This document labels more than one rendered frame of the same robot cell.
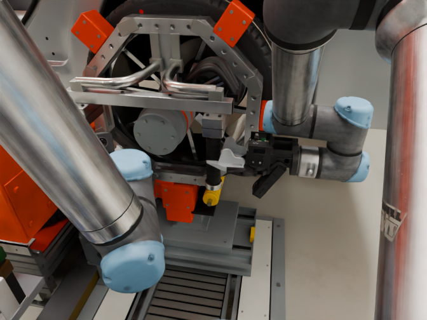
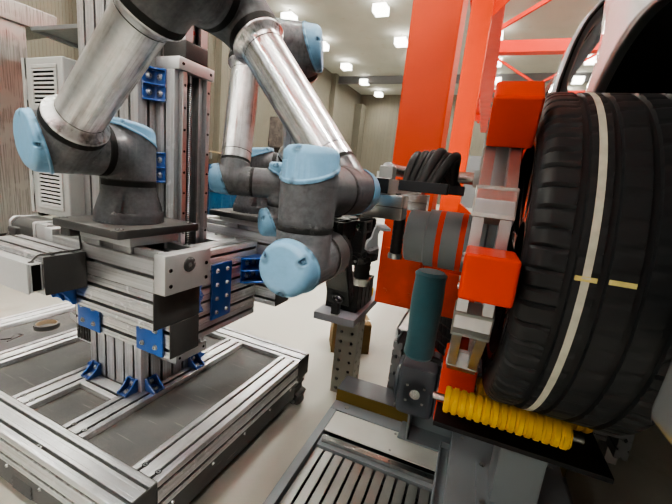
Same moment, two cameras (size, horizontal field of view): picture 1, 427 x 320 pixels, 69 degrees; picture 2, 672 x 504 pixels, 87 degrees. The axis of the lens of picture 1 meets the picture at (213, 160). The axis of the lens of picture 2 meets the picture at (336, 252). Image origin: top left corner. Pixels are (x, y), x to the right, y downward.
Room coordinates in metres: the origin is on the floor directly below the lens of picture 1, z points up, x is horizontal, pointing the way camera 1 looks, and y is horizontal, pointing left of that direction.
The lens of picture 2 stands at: (0.73, -0.75, 0.97)
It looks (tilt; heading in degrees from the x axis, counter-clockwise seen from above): 12 degrees down; 101
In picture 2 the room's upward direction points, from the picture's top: 6 degrees clockwise
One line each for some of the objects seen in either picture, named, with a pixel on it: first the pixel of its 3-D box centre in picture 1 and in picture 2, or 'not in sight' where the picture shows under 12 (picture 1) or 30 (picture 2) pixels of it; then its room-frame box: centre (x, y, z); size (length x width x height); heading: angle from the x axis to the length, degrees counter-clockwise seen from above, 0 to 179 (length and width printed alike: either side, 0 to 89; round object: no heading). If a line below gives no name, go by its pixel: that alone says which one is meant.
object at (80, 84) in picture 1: (118, 60); not in sight; (0.81, 0.24, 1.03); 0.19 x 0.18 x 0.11; 170
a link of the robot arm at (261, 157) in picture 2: not in sight; (258, 165); (0.18, 0.49, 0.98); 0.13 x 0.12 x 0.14; 15
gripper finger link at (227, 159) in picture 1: (225, 159); not in sight; (0.62, -0.03, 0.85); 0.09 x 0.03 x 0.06; 88
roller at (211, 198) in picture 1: (216, 180); (503, 415); (0.99, -0.01, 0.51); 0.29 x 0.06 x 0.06; 170
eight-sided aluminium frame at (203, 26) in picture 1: (173, 109); (482, 245); (0.91, 0.13, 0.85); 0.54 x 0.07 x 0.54; 80
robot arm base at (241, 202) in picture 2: not in sight; (254, 198); (0.18, 0.48, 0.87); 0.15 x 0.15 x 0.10
